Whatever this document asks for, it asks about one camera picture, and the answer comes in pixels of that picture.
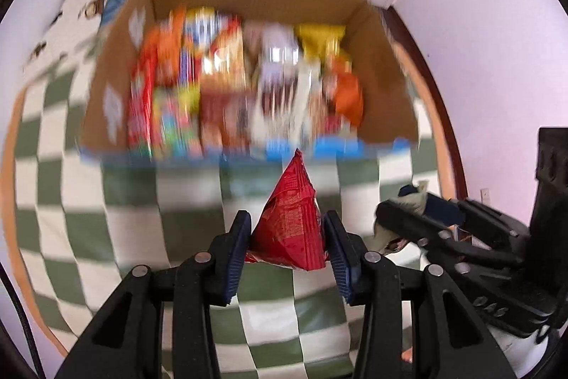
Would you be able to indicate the cream and blue snack packet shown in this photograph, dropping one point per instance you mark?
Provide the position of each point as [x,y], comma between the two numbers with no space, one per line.
[415,197]

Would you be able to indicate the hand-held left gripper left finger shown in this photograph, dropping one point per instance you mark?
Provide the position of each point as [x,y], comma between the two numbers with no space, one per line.
[237,254]

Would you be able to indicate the white wall outlet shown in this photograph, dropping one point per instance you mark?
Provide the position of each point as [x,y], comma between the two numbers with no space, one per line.
[486,194]

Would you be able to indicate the red snack packet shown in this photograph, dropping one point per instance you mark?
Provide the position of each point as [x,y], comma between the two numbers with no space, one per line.
[290,223]

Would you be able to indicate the pile of assorted snack packets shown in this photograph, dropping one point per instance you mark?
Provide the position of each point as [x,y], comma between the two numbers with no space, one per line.
[222,95]

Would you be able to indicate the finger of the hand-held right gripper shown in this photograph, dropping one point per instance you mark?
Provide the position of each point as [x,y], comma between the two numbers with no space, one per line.
[492,221]
[412,226]

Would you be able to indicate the green and cream checkered blanket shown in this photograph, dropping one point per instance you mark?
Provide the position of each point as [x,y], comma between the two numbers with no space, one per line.
[133,201]

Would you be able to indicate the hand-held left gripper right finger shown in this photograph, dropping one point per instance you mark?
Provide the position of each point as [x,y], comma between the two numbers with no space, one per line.
[339,254]

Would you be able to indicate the brown wooden bed frame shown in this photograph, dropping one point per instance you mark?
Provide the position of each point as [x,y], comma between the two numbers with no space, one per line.
[443,108]

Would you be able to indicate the cardboard box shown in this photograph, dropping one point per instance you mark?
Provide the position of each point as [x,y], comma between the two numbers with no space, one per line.
[337,6]

